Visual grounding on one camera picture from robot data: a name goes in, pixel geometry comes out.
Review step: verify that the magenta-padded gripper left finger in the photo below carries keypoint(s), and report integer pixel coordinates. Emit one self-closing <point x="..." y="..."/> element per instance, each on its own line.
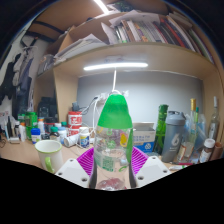
<point x="71" y="170"/>

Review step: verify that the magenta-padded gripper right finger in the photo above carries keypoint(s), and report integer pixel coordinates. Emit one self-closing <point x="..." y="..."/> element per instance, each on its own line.
<point x="151" y="169"/>

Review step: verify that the clear bottle with green cap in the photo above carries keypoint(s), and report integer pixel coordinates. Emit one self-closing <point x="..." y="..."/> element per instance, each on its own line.
<point x="113" y="115"/>

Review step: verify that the red and green marker pen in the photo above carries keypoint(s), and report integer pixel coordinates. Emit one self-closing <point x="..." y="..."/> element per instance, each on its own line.
<point x="181" y="163"/>

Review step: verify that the white and blue carton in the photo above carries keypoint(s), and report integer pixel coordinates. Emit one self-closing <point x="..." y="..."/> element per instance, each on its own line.
<point x="144" y="136"/>

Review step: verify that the white pill bottle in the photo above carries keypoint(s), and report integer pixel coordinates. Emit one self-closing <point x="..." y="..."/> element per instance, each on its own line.
<point x="84" y="137"/>

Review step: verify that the grey shaker bottle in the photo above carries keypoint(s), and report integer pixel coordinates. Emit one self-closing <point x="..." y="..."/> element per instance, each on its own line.
<point x="173" y="136"/>

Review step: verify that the green glass bottle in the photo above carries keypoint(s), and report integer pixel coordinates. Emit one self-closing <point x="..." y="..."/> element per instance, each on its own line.
<point x="162" y="126"/>

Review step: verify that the red and white canister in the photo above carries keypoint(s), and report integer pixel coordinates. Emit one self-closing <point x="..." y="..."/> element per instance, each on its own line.
<point x="74" y="121"/>

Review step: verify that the brown jar with white lid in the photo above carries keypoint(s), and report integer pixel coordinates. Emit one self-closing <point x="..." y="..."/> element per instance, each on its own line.
<point x="206" y="151"/>

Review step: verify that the yellow-capped clear bottle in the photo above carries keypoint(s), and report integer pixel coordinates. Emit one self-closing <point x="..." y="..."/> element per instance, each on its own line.
<point x="192" y="126"/>

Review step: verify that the green box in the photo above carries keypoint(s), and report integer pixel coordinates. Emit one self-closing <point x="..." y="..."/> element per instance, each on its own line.
<point x="31" y="123"/>

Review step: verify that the slim green-capped bottle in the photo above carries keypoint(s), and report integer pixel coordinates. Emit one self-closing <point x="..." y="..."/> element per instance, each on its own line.
<point x="197" y="115"/>

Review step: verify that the clear glass bottle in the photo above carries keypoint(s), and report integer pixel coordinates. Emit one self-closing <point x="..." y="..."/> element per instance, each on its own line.
<point x="214" y="123"/>

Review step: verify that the hanging dark clothes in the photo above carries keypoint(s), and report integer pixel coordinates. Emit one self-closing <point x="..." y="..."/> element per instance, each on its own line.
<point x="20" y="76"/>

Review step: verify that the white LED light bar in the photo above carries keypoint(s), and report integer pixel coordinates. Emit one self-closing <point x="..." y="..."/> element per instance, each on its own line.
<point x="115" y="66"/>

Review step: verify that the wooden shelf unit with books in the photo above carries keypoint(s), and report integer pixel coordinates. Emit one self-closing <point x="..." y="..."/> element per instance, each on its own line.
<point x="143" y="30"/>

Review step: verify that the white ceiling light strip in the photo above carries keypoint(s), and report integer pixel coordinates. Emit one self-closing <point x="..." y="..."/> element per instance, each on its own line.
<point x="101" y="5"/>

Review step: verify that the white wall power outlet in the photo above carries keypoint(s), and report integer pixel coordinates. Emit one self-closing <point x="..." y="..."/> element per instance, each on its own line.
<point x="104" y="96"/>

